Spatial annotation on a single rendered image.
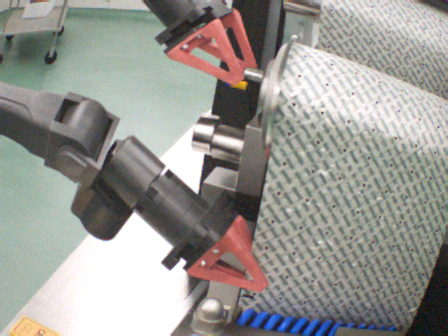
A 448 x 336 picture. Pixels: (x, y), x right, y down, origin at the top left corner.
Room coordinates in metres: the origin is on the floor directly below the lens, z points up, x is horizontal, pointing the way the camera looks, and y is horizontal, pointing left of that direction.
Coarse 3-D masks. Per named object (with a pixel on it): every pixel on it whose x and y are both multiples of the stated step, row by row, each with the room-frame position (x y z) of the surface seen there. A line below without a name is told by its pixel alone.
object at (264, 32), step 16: (240, 0) 1.28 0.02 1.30; (256, 0) 1.28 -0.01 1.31; (272, 0) 1.34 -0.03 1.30; (256, 16) 1.28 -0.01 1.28; (272, 16) 1.36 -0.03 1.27; (256, 32) 1.28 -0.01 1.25; (272, 32) 1.38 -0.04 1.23; (256, 48) 1.28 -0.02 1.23; (272, 48) 1.39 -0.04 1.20; (224, 64) 1.29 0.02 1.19; (224, 96) 1.28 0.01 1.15; (240, 96) 1.28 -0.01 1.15; (256, 96) 1.33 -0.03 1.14; (224, 112) 1.28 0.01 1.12; (240, 112) 1.28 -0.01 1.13; (240, 128) 1.28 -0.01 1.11; (208, 160) 1.29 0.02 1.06; (224, 160) 1.28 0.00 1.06
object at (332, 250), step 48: (288, 192) 0.93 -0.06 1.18; (336, 192) 0.92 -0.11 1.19; (384, 192) 0.91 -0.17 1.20; (288, 240) 0.92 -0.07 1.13; (336, 240) 0.91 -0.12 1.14; (384, 240) 0.90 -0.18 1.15; (432, 240) 0.89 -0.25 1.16; (288, 288) 0.92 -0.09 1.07; (336, 288) 0.91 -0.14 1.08; (384, 288) 0.90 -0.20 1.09
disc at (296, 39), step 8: (296, 40) 0.99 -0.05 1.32; (288, 48) 0.96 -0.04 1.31; (288, 56) 0.95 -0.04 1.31; (280, 72) 0.93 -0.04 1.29; (280, 80) 0.93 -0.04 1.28; (280, 88) 0.93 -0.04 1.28; (272, 96) 0.93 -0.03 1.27; (272, 104) 0.92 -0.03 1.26; (272, 112) 0.92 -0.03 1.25; (272, 120) 0.92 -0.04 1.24; (272, 128) 0.92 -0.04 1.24; (272, 136) 0.93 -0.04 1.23
